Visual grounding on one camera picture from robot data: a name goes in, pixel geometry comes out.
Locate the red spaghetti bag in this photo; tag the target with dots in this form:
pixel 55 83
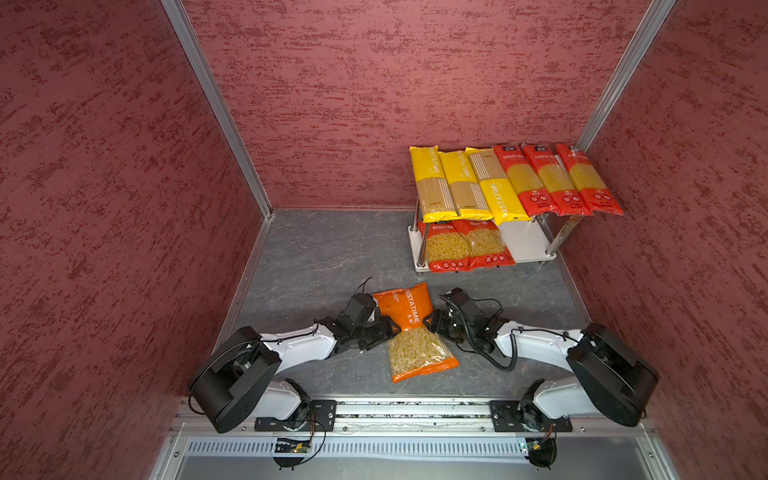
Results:
pixel 531 192
pixel 556 180
pixel 589 184

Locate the red spaghetti bag front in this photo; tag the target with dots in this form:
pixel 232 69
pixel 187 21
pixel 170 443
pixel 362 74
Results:
pixel 556 180

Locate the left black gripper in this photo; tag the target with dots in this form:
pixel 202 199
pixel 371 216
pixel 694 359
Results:
pixel 384 331

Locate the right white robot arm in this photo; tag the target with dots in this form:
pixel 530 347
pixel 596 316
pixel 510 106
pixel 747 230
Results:
pixel 606 377

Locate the small red macaroni bag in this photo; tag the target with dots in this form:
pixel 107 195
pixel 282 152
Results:
pixel 446 249

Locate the right aluminium corner post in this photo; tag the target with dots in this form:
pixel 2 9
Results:
pixel 643 37

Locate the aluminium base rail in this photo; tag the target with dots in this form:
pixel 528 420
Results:
pixel 441 416

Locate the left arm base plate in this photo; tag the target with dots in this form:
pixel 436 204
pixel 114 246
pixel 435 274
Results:
pixel 321 414

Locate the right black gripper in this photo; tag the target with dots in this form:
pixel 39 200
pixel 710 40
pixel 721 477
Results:
pixel 439 318

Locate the large red macaroni bag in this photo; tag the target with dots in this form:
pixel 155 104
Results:
pixel 486 246

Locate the circuit board with wires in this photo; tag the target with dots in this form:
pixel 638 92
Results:
pixel 541 452
pixel 291 453

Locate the left aluminium corner post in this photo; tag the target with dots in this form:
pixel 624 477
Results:
pixel 182 26

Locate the yellow spaghetti bag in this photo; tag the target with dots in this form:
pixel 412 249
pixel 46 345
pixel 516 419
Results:
pixel 502 199
pixel 436 201
pixel 464 186

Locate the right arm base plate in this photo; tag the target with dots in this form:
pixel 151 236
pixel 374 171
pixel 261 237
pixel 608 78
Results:
pixel 511 417

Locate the right circuit board with wires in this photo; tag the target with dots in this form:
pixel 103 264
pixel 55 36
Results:
pixel 541 452

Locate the orange pasta bag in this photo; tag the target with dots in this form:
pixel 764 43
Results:
pixel 415 351

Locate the aluminium corner post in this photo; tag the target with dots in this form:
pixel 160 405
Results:
pixel 182 26
pixel 643 37

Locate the white two-tier shelf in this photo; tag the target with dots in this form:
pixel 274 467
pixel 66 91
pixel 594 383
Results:
pixel 528 242

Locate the left circuit board with wires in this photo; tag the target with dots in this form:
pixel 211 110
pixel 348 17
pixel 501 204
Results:
pixel 291 453

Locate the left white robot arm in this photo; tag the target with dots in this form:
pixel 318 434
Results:
pixel 241 377

